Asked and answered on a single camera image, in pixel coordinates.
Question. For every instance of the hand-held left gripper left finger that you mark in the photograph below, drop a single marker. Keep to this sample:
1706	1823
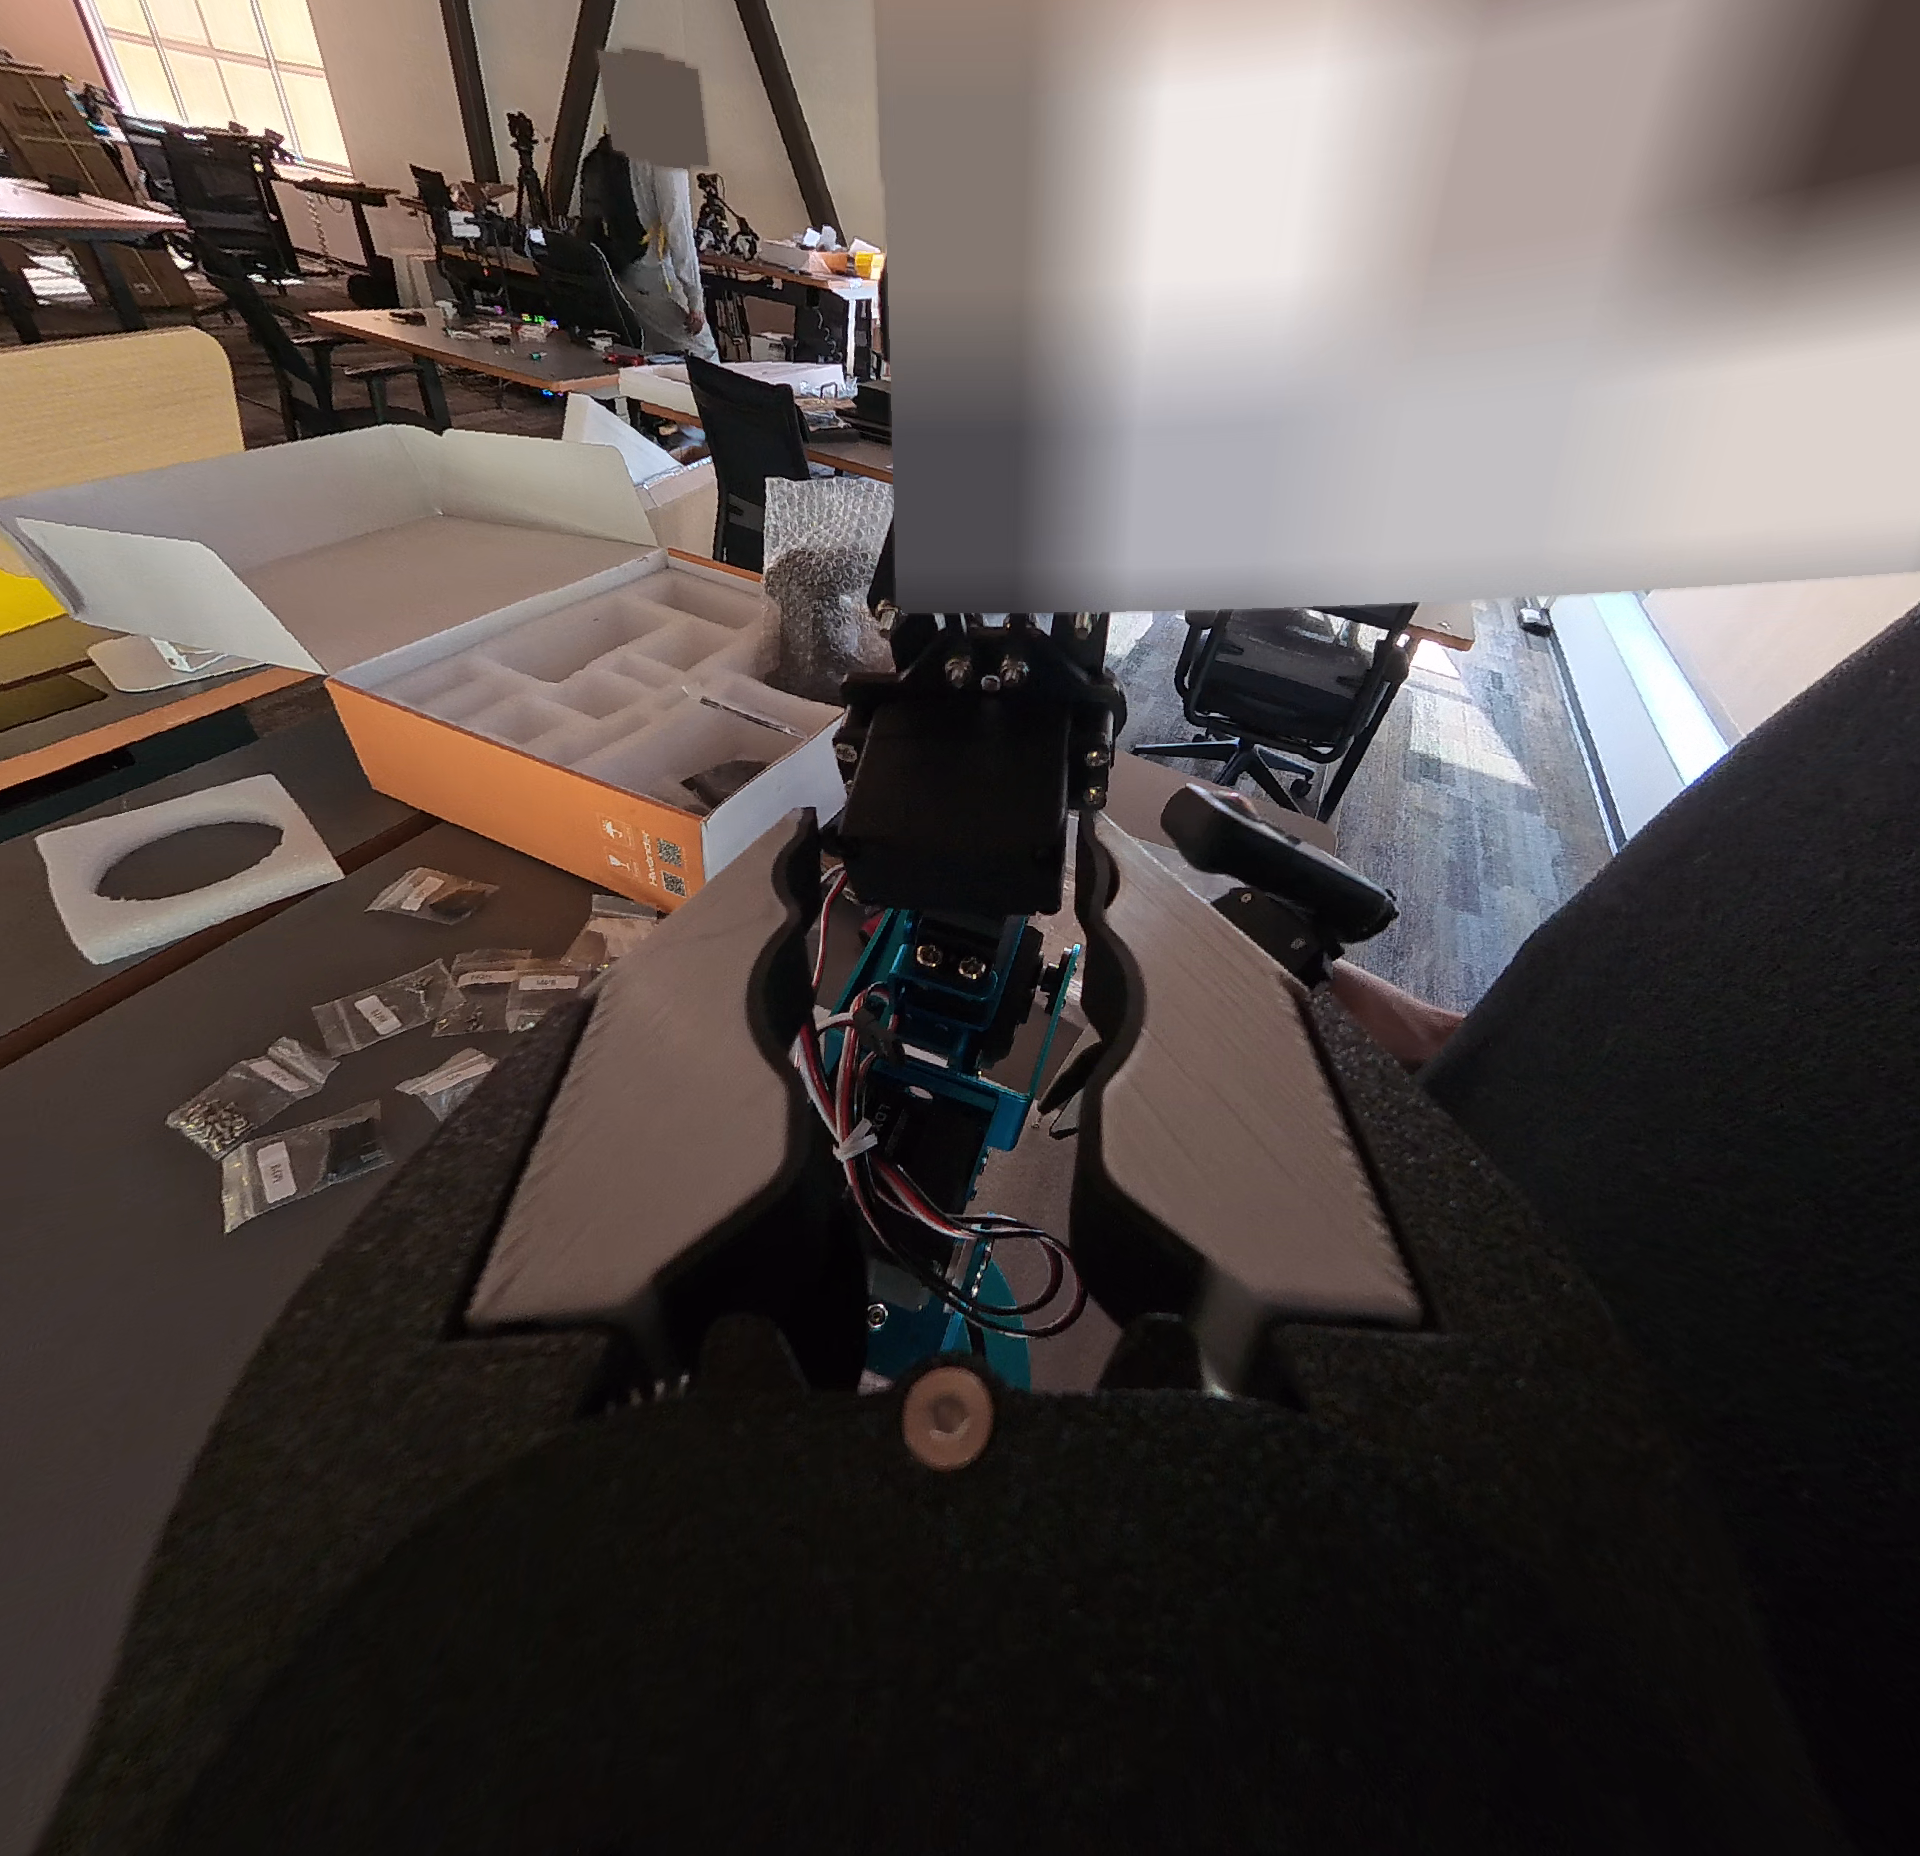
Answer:
630	1137

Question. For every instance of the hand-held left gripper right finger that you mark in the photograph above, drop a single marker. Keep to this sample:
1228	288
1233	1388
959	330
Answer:
1244	1137

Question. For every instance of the blue toy robot arm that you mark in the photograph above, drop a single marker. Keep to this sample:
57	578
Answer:
959	820

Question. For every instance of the grey desk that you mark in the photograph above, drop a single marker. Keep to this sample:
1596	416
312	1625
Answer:
120	1287

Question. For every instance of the person's right hand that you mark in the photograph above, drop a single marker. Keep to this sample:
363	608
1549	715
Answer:
1394	1017

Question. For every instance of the black office chair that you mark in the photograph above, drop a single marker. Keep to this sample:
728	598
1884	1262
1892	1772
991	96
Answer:
749	461
1275	685

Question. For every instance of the pile of small screw bags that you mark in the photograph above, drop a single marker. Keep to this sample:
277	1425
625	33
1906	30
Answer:
302	1168

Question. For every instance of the orange white cardboard box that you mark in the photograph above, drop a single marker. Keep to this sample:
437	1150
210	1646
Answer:
496	782

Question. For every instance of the thin metal tool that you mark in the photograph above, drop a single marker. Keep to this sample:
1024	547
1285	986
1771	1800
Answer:
749	709

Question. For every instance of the person's black shirt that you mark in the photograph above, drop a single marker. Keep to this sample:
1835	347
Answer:
1726	1137

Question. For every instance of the bubble wrap roll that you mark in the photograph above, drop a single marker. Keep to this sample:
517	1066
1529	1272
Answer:
819	566

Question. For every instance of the yellow plastic tray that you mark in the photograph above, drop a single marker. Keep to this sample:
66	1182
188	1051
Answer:
22	626

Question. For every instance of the brown background table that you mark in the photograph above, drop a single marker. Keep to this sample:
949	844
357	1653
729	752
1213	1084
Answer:
479	350

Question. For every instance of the beige wooden chair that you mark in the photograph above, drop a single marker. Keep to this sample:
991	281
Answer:
105	416

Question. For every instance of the white foam frame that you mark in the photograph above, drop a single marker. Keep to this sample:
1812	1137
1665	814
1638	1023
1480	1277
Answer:
92	910

